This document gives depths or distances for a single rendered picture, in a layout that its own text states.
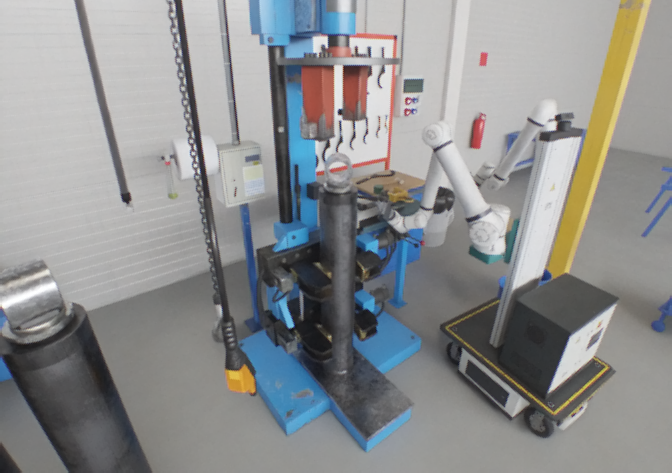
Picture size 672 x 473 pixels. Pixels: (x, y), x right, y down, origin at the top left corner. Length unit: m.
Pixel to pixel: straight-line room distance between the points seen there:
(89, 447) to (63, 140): 2.53
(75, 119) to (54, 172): 0.46
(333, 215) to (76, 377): 1.27
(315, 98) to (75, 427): 1.42
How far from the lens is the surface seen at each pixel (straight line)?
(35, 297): 1.13
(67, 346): 1.19
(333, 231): 1.92
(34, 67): 3.44
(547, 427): 2.70
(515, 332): 2.45
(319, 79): 1.59
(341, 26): 1.74
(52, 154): 3.50
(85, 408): 1.32
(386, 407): 2.47
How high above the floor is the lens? 2.12
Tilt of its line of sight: 25 degrees down
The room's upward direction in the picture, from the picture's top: straight up
